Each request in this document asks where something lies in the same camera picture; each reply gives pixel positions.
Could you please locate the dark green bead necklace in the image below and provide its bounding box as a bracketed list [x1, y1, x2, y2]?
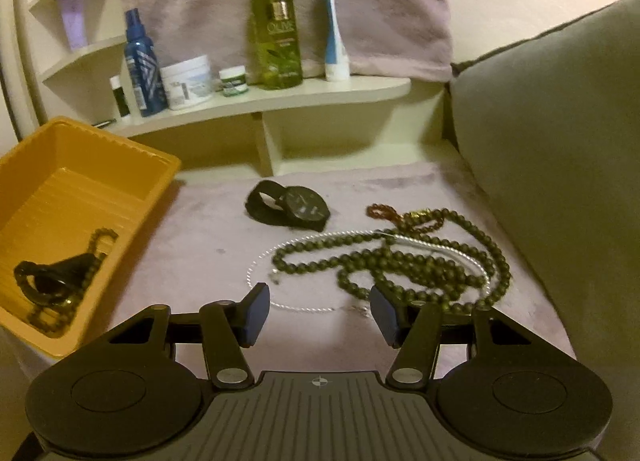
[271, 208, 513, 316]

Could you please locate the white pearl necklace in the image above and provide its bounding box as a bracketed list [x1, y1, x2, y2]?
[245, 228, 494, 316]

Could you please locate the amber bead bracelet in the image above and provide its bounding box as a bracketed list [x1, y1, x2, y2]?
[365, 202, 404, 228]

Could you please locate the black watch round face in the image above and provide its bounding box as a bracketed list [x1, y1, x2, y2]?
[245, 180, 331, 231]

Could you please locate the brown bead bracelet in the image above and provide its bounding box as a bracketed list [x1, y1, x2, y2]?
[27, 226, 120, 340]

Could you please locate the orange plastic tray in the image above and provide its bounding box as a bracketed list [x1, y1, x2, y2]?
[1, 117, 181, 358]

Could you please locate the silver face black watch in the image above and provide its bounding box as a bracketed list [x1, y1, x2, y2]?
[13, 253, 102, 311]

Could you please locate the mauve fleece table cloth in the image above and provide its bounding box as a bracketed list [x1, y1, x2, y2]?
[29, 161, 580, 377]

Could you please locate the dark pen with white tip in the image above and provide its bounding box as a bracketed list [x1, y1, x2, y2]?
[92, 119, 117, 129]

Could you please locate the blue spray bottle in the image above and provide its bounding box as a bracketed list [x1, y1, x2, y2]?
[125, 8, 168, 117]

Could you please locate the small green label jar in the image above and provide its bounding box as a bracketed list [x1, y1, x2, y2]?
[219, 66, 248, 97]

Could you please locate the white cream jar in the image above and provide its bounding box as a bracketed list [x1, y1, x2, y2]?
[160, 55, 214, 110]

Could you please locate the grey cushion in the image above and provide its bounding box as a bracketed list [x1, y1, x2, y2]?
[448, 0, 640, 377]

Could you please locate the black white lip balm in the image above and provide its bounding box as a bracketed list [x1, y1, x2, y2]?
[110, 76, 130, 119]

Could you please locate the green olive spray bottle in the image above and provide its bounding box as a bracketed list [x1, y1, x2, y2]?
[250, 0, 303, 90]

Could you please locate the white blue tube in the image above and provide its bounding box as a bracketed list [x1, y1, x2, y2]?
[324, 0, 350, 82]

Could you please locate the lilac tube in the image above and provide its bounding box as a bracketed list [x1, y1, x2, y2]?
[56, 0, 88, 51]

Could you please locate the cream corner shelf unit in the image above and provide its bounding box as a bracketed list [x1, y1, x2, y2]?
[1, 0, 421, 181]

